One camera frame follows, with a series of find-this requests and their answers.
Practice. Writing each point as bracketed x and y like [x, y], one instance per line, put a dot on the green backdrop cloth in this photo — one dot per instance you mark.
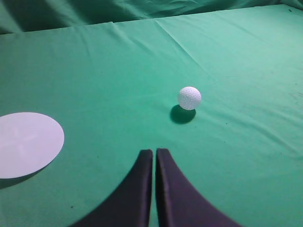
[17, 16]

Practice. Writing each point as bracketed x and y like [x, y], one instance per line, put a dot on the white round plate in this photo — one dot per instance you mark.
[28, 142]

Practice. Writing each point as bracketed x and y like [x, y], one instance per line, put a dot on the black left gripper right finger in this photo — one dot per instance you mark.
[179, 204]

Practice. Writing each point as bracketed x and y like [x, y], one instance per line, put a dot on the white dimpled golf ball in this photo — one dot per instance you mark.
[189, 98]

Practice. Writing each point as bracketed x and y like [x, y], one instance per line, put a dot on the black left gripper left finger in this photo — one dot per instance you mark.
[130, 203]

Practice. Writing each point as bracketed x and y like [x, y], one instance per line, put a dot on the green table cloth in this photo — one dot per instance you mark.
[114, 88]

